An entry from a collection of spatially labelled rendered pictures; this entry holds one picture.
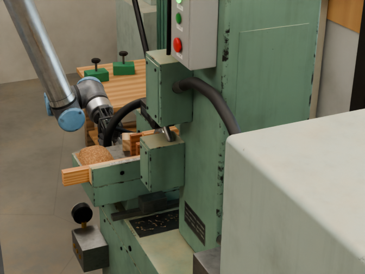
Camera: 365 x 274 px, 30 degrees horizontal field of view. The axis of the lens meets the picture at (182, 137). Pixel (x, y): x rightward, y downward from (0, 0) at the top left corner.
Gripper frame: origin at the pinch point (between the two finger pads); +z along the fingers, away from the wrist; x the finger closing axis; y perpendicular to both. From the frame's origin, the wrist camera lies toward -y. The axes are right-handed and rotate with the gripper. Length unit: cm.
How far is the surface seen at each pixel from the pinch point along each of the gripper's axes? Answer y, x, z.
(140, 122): 27.1, 0.9, 9.9
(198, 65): 85, -8, 52
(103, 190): 32, -19, 36
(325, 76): -38, 132, -60
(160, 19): 71, -1, 18
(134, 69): -55, 48, -104
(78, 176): 34, -25, 32
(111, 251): 2.8, -15.0, 36.7
